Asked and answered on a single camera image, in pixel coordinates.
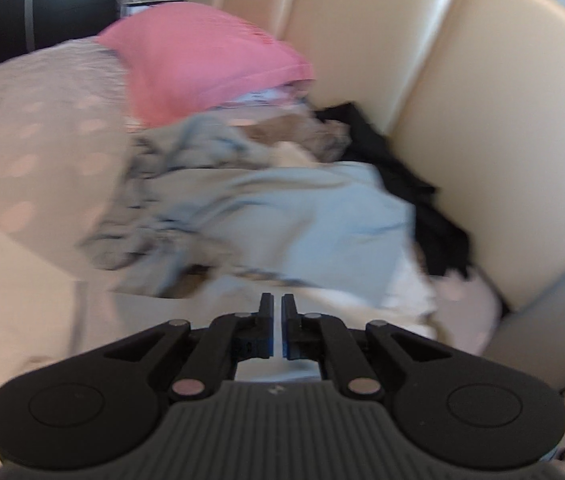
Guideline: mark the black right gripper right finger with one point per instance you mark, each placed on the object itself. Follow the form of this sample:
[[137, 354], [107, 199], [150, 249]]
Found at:
[[466, 410]]

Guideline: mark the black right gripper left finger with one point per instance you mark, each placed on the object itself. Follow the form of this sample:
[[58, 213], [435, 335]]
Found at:
[[96, 407]]

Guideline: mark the white garment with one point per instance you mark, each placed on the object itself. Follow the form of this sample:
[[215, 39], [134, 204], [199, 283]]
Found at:
[[48, 314]]

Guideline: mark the pile of unfolded clothes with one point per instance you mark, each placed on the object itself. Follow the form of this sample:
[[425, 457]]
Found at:
[[204, 192]]

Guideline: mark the black garment by headboard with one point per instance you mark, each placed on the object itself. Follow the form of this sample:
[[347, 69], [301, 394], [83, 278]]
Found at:
[[445, 246]]

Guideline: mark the polka dot bed sheet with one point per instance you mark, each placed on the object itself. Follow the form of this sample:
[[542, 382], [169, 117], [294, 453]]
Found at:
[[63, 140]]

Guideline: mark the beige padded headboard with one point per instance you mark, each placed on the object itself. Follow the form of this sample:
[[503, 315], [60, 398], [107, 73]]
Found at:
[[471, 94]]

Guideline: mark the pink pillow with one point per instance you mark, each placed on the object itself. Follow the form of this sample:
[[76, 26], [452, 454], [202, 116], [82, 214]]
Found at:
[[183, 57]]

